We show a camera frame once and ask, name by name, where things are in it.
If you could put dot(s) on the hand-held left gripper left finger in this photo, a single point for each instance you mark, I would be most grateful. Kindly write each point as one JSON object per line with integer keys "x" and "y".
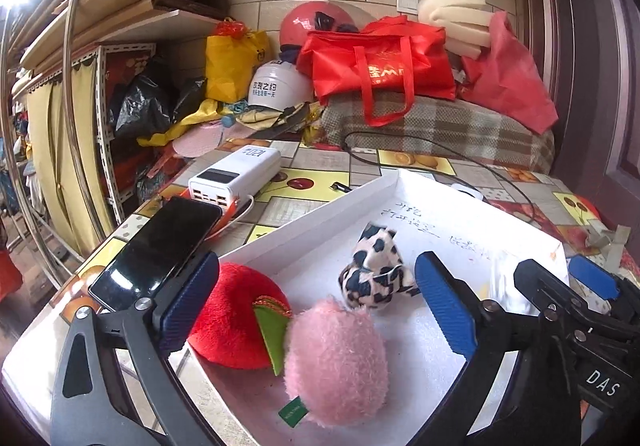
{"x": 187, "y": 296}

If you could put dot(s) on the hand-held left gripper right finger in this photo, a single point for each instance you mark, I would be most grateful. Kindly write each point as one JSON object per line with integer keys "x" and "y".
{"x": 445, "y": 306}

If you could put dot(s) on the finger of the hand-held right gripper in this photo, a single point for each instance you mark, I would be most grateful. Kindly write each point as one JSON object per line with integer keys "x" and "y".
{"x": 592, "y": 276}
{"x": 535, "y": 281}

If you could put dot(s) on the red plush apple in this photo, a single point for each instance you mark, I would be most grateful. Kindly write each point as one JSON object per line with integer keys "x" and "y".
{"x": 225, "y": 316}

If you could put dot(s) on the white tray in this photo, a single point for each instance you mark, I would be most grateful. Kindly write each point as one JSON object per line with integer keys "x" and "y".
{"x": 450, "y": 226}

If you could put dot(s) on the pink plush peach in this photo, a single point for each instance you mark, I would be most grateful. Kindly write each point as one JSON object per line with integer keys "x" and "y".
{"x": 335, "y": 361}

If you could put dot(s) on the black smartphone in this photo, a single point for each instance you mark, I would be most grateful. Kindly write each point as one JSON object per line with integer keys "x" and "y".
{"x": 150, "y": 246}

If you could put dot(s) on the white power bank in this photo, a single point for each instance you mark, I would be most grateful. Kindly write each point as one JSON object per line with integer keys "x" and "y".
{"x": 235, "y": 171}

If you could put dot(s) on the pink woven fan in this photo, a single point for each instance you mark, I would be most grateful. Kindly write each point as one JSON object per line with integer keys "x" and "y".
{"x": 197, "y": 141}

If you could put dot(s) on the plaid blanket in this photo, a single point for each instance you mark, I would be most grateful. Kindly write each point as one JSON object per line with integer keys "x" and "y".
{"x": 450, "y": 131}

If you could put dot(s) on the yellow cloth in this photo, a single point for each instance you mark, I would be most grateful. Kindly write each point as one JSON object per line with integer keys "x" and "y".
{"x": 200, "y": 114}

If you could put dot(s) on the white angle iron shelf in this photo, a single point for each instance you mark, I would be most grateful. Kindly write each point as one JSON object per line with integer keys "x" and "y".
{"x": 102, "y": 126}

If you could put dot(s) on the black plastic bag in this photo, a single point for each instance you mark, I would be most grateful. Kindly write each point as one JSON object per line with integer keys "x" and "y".
{"x": 140, "y": 106}

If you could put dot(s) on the yellow curtain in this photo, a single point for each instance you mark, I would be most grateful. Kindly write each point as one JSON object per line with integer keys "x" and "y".
{"x": 55, "y": 151}

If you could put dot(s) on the brown panelled door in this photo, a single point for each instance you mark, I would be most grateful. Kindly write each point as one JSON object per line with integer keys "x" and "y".
{"x": 590, "y": 76}

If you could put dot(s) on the chrome tube rack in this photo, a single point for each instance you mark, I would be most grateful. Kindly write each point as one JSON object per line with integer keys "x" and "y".
{"x": 70, "y": 126}

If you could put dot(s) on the red nonwoven bag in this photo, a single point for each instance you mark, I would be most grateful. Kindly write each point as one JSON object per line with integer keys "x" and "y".
{"x": 505, "y": 76}

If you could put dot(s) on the white helmet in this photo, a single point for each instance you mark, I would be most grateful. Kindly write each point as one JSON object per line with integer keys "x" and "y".
{"x": 280, "y": 81}

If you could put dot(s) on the yellow bag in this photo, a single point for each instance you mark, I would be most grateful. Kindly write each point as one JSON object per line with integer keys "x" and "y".
{"x": 230, "y": 61}

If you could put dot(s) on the red tote bag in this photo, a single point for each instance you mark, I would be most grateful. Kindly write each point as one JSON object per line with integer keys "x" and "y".
{"x": 380, "y": 66}

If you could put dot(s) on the white foam pad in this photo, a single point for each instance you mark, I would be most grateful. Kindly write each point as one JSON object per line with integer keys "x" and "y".
{"x": 460, "y": 16}

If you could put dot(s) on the wooden boards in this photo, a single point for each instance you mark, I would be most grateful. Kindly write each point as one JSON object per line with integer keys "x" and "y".
{"x": 125, "y": 21}

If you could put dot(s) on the red helmet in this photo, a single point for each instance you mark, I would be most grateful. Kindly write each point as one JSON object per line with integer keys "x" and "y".
{"x": 300, "y": 26}

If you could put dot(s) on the grey metal bracket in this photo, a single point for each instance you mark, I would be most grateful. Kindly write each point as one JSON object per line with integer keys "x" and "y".
{"x": 612, "y": 238}

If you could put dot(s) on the white wall switch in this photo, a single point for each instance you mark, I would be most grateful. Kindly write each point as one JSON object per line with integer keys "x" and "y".
{"x": 407, "y": 2}

